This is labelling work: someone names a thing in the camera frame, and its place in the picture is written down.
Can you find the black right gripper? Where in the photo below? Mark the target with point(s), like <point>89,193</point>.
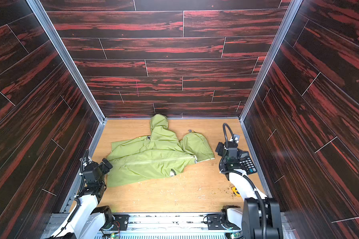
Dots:
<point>222,149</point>

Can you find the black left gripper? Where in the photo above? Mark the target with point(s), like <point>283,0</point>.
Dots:
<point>104,164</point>

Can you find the green zip jacket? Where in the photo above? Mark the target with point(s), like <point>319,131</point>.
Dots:
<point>158,155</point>

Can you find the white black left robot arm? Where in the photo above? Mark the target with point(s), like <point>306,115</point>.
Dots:
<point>87,219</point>

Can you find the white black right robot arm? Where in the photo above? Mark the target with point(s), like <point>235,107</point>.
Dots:
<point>260,217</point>

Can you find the black desk calculator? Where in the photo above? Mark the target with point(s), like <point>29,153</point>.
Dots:
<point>246,163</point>

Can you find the yellow tape measure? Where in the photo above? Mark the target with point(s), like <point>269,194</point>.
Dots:
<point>235,191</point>

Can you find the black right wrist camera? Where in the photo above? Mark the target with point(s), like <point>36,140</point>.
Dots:
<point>232,143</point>

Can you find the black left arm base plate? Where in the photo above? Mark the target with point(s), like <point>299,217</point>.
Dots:
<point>118,222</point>

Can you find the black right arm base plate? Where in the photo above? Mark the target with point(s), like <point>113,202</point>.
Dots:
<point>219,222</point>

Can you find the aluminium front rail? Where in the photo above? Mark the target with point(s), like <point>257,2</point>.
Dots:
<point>168,226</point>

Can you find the aluminium corner post right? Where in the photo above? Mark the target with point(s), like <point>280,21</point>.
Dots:
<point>274,48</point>

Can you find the aluminium corner post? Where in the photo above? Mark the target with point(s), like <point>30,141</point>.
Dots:
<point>47,25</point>
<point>274,48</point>

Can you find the aluminium corner post left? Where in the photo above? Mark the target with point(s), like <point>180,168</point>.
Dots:
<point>47,25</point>

